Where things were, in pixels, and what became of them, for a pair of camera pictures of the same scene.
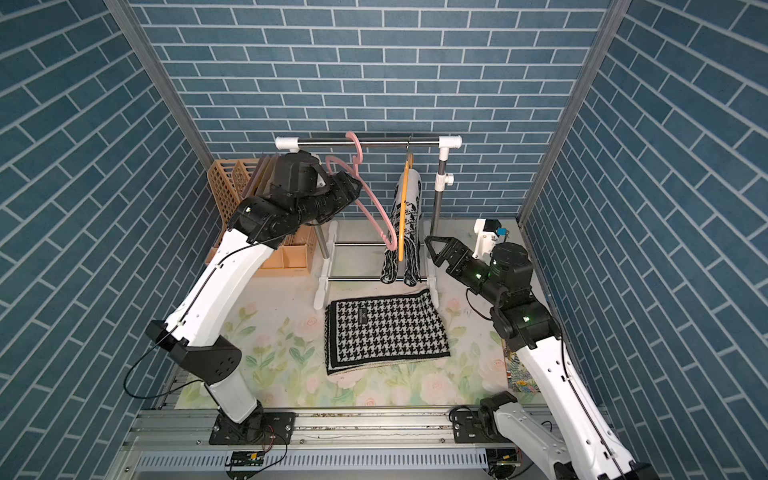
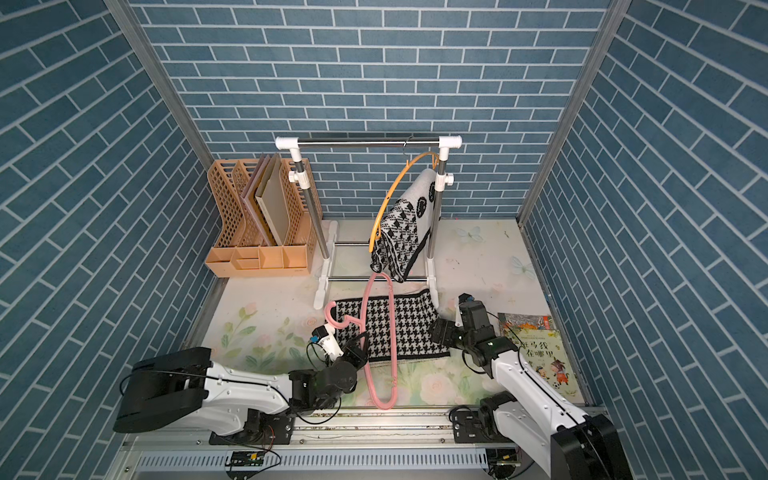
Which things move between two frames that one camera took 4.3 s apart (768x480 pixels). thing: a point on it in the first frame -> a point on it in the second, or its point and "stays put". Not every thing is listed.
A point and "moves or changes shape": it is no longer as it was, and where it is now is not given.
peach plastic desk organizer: [295, 253] stays put
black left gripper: [341, 191] -> [354, 354]
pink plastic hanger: [356, 173] -> [362, 321]
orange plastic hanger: [409, 165] moves or changes shape
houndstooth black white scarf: [395, 329] stays put
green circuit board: [246, 459] stays put
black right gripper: [456, 249] -> [447, 336]
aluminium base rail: [175, 444] stays put
